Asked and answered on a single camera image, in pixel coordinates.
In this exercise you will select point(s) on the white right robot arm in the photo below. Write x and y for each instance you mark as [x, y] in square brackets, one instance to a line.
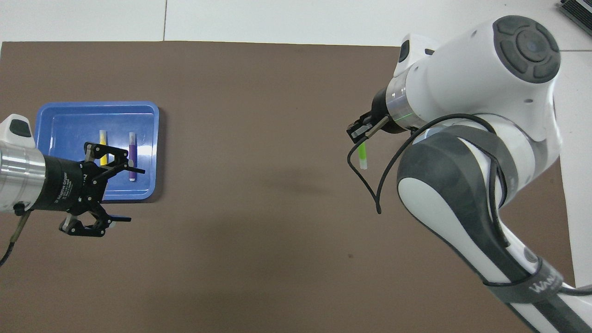
[471, 83]

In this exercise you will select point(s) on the green pen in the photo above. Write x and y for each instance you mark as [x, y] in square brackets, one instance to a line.
[363, 155]

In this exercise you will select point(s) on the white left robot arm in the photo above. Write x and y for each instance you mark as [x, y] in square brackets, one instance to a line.
[18, 175]

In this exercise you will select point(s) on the brown table mat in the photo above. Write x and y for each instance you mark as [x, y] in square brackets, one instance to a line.
[259, 208]

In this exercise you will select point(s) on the blue plastic tray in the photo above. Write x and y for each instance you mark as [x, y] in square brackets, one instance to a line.
[69, 129]

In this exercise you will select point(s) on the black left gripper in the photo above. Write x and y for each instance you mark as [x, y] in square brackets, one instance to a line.
[64, 185]

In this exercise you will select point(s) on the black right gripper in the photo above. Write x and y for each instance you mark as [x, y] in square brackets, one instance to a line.
[384, 111]

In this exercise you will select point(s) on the purple pen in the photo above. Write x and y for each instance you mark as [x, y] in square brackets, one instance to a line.
[132, 157]

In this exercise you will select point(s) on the yellow pen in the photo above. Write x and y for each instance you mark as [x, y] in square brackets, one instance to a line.
[103, 143]

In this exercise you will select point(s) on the grey ribbed device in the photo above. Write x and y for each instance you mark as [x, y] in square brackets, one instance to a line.
[578, 9]

